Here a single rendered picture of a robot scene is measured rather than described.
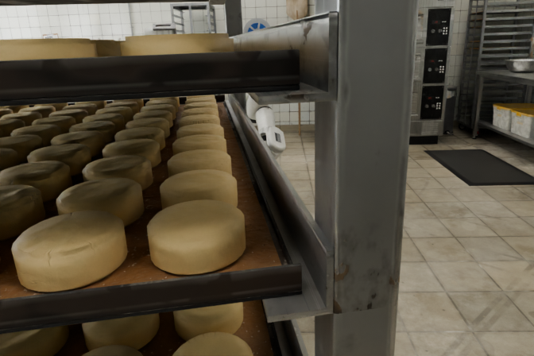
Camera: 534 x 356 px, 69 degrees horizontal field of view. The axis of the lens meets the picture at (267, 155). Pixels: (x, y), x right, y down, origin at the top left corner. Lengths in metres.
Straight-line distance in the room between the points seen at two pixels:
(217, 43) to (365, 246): 0.10
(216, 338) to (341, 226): 0.14
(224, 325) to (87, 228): 0.12
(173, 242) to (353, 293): 0.08
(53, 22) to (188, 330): 6.50
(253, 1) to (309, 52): 5.71
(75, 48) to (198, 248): 0.10
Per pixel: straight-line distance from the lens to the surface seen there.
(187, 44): 0.16
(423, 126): 5.25
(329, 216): 0.16
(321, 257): 0.17
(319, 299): 0.18
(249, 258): 0.20
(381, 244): 0.17
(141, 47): 0.17
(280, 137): 1.34
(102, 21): 6.38
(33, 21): 6.85
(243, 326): 0.31
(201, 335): 0.27
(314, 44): 0.16
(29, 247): 0.21
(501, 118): 5.45
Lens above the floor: 1.33
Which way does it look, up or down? 16 degrees down
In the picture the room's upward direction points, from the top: 2 degrees counter-clockwise
